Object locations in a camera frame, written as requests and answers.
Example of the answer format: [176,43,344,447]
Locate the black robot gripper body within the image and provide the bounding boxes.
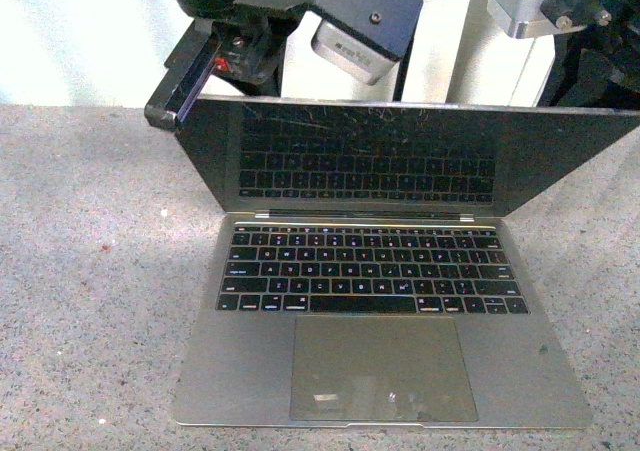
[176,0,314,96]

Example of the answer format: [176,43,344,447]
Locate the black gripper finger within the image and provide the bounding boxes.
[144,18,220,130]

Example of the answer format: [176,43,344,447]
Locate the silver laptop with black keyboard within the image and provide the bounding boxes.
[173,97,639,429]

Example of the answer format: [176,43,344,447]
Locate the silver and black right gripper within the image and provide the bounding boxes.
[487,0,639,111]

